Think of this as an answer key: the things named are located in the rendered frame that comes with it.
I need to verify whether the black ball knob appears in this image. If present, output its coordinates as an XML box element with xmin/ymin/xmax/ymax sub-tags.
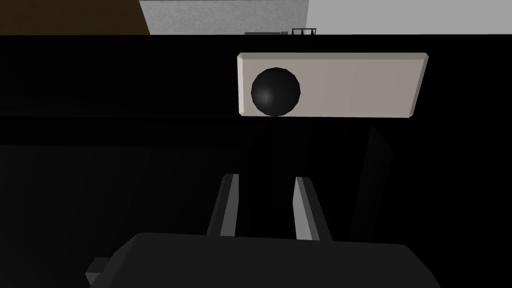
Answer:
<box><xmin>250</xmin><ymin>67</ymin><xmax>302</xmax><ymax>118</ymax></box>

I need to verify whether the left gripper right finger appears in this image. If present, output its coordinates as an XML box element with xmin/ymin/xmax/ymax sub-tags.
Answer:
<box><xmin>293</xmin><ymin>176</ymin><xmax>333</xmax><ymax>242</ymax></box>

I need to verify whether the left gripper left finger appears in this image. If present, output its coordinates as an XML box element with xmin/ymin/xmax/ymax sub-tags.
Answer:
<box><xmin>206</xmin><ymin>173</ymin><xmax>240</xmax><ymax>237</ymax></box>

